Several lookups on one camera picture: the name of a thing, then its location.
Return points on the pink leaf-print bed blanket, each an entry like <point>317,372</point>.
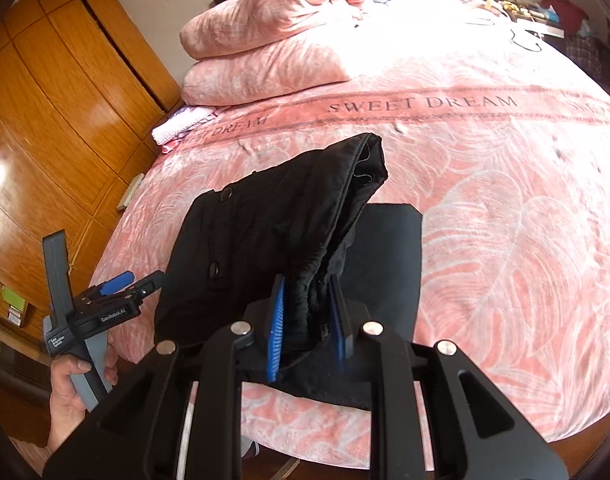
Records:
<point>485,210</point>

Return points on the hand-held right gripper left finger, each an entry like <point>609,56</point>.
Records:
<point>277,330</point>

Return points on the plaid cloth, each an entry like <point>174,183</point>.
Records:
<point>582,47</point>

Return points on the bedside table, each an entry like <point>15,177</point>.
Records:
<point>540,22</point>

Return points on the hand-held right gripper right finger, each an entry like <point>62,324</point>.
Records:
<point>339,330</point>

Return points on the pink pillow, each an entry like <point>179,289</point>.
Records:
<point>265,75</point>
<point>265,10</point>

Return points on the red cloth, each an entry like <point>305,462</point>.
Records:
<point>567,12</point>

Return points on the black padded pants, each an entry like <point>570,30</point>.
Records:
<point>265,230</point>

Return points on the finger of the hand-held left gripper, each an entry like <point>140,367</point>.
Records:
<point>147,285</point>
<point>112,283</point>

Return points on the small pale wooden step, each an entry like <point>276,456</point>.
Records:
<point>131,192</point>

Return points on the white pink knitted cloth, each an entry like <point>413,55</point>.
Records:
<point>177,125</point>

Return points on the person's left hand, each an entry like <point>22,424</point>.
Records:
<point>62,400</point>

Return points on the stack of books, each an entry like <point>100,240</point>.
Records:
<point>14,305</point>

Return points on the wooden wardrobe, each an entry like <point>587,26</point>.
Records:
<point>60,110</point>

